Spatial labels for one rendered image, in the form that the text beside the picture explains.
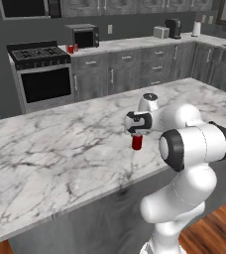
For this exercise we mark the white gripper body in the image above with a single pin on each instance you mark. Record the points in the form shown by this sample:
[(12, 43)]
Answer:
[(134, 123)]

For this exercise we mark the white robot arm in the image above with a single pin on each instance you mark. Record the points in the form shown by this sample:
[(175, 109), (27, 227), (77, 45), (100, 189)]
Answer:
[(187, 185)]

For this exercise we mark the red soda can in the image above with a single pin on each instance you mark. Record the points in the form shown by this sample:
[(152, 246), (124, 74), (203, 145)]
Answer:
[(76, 47), (71, 49), (137, 143)]

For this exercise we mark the black and steel stove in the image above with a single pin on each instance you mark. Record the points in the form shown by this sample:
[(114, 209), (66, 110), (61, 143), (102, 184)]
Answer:
[(42, 82)]

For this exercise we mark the grey kitchen island base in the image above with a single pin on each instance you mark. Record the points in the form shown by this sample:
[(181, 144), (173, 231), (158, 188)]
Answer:
[(95, 225)]

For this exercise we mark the grey lower cupboards long run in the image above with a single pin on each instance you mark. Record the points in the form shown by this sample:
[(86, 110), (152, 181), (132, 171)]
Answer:
[(131, 71)]

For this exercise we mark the silver toaster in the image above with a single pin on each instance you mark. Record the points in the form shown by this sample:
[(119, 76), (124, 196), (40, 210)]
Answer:
[(161, 32)]

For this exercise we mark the black toaster oven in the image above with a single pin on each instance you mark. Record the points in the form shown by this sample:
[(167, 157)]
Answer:
[(83, 37)]

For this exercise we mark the grey lower cupboards side run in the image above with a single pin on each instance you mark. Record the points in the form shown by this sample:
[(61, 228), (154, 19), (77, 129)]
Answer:
[(217, 67)]

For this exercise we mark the black coffee machine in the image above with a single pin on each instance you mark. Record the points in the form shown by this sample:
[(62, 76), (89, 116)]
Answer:
[(174, 28)]

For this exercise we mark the white paper towel roll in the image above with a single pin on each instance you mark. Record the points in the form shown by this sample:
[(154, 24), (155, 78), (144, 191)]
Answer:
[(196, 29)]

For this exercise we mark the grey upper cupboards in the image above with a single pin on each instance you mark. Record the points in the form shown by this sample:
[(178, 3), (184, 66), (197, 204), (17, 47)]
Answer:
[(135, 6)]

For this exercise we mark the white wall socket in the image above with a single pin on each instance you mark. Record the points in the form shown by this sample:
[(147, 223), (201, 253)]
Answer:
[(203, 18), (110, 29), (210, 19)]

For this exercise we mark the black wall microwave oven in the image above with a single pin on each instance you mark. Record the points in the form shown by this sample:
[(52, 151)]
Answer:
[(25, 7)]

